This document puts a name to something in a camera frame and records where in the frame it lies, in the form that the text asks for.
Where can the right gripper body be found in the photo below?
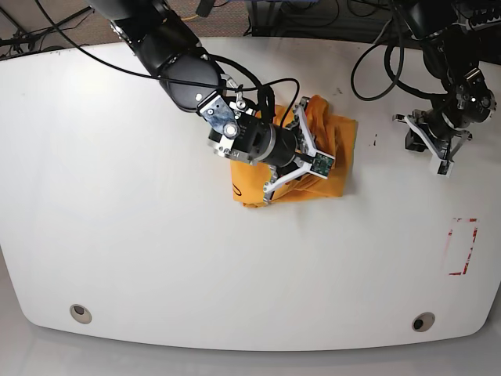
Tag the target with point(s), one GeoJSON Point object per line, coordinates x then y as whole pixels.
{"type": "Point", "coordinates": [287, 143]}

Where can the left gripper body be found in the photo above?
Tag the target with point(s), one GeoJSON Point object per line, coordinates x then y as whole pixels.
{"type": "Point", "coordinates": [440, 132]}

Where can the yellow T-shirt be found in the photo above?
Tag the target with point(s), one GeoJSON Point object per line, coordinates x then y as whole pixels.
{"type": "Point", "coordinates": [333, 134]}

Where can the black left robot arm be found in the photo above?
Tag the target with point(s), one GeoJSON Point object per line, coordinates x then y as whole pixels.
{"type": "Point", "coordinates": [449, 56]}

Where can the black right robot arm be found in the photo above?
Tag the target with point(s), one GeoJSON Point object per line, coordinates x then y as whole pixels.
{"type": "Point", "coordinates": [232, 100]}

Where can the red tape rectangle marking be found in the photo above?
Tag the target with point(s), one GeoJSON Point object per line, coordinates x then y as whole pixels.
{"type": "Point", "coordinates": [460, 245]}

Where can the white power strip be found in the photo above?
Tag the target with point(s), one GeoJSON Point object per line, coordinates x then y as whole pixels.
{"type": "Point", "coordinates": [483, 18]}

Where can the right table grommet hole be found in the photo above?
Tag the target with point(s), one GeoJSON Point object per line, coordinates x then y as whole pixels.
{"type": "Point", "coordinates": [423, 322]}

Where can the table grommet hole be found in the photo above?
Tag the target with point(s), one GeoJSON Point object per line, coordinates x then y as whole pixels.
{"type": "Point", "coordinates": [423, 322]}
{"type": "Point", "coordinates": [80, 314]}

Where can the left table grommet hole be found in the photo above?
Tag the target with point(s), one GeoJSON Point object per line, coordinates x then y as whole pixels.
{"type": "Point", "coordinates": [80, 314]}

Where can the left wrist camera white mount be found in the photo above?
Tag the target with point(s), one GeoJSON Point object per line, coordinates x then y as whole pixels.
{"type": "Point", "coordinates": [441, 160]}

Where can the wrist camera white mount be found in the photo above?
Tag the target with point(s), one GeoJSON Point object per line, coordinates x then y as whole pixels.
{"type": "Point", "coordinates": [309, 160]}
{"type": "Point", "coordinates": [441, 160]}

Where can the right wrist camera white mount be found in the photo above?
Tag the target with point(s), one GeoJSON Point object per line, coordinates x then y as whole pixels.
{"type": "Point", "coordinates": [309, 160]}

